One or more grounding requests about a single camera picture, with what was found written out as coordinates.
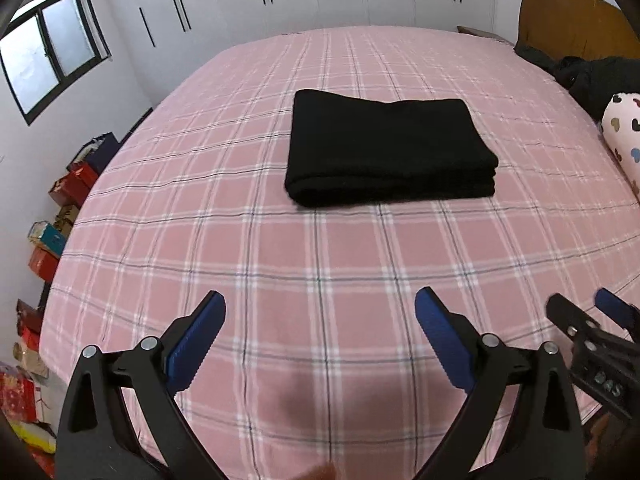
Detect person's right forearm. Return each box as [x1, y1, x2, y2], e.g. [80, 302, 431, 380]
[582, 412, 626, 480]

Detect brown wooden headboard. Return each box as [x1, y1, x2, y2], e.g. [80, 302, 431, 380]
[515, 0, 640, 78]

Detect row of colourful boxes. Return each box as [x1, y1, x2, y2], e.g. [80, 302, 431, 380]
[0, 157, 101, 466]

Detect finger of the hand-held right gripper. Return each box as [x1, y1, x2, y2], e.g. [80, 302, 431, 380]
[594, 287, 640, 335]
[546, 294, 601, 346]

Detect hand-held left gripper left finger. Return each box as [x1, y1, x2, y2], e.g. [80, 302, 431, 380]
[56, 290, 228, 480]

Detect white heart print pillow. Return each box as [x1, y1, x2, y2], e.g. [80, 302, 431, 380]
[601, 91, 640, 191]

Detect black pants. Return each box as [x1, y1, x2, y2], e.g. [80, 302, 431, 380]
[284, 89, 500, 208]

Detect dark clothing heap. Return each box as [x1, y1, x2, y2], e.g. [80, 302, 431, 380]
[514, 45, 640, 121]

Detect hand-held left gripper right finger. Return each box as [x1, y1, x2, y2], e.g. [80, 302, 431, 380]
[414, 286, 587, 480]

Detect black framed window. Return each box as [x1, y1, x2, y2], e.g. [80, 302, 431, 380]
[0, 0, 111, 126]

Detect dark blue bag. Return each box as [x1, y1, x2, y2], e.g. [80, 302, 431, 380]
[82, 132, 123, 173]

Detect pink plaid bed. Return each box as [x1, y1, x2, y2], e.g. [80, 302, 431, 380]
[37, 26, 640, 480]

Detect brown cloth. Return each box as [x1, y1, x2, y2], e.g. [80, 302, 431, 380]
[456, 25, 516, 45]

